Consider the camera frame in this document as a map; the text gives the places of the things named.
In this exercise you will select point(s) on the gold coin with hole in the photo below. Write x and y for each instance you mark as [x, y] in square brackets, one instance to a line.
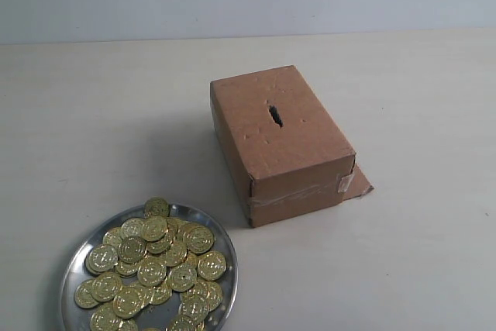
[182, 277]

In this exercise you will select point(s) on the gold coin right of pile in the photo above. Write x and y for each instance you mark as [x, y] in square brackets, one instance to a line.
[211, 265]

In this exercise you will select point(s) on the gold coin bottom of pile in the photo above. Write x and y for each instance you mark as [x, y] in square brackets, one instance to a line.
[195, 307]

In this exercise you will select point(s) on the gold coin of pile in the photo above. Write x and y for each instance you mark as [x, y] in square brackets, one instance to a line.
[195, 307]
[102, 258]
[211, 265]
[154, 228]

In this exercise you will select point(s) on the gold coin pile centre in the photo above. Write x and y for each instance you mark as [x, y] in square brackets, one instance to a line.
[151, 271]

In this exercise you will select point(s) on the brown cardboard slotted box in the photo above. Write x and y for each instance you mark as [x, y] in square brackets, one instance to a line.
[285, 153]

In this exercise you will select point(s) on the gold coin top of pile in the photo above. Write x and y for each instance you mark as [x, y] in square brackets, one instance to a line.
[154, 228]

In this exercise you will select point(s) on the gold coin on plate rim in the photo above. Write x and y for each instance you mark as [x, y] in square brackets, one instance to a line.
[156, 206]

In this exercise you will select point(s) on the round silver metal plate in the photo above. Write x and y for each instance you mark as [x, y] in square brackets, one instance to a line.
[71, 317]

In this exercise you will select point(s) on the gold coin lower left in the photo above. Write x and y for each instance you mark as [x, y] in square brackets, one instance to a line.
[106, 286]

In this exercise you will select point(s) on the gold coin upper right pile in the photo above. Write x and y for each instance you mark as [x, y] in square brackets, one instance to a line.
[199, 239]

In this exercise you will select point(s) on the gold coin left of pile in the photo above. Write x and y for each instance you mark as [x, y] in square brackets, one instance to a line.
[102, 258]

